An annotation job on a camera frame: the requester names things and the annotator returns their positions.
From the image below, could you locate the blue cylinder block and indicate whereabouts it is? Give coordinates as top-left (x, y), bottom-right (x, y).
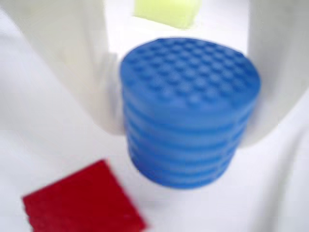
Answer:
top-left (120, 37), bottom-right (263, 190)

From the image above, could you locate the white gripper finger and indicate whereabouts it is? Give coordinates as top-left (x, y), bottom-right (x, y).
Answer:
top-left (0, 0), bottom-right (125, 135)
top-left (238, 0), bottom-right (309, 149)

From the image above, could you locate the pale yellow foam block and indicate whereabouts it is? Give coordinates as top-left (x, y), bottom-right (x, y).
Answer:
top-left (132, 0), bottom-right (203, 31)

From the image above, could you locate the red cube block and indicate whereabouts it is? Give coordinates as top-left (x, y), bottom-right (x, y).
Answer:
top-left (22, 159), bottom-right (148, 232)

